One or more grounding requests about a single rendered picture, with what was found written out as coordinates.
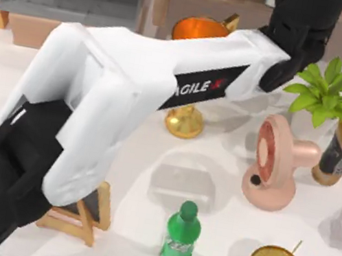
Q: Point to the wooden cupboard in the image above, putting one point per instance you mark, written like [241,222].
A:
[212,0]

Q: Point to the gold trophy with orange bowl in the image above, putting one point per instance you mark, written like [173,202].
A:
[198,29]

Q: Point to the green potted plant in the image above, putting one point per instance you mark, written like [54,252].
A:
[323,91]

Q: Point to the pink desk fan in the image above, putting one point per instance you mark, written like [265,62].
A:
[277,182]

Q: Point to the green bottle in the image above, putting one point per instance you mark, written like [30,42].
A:
[180,238]

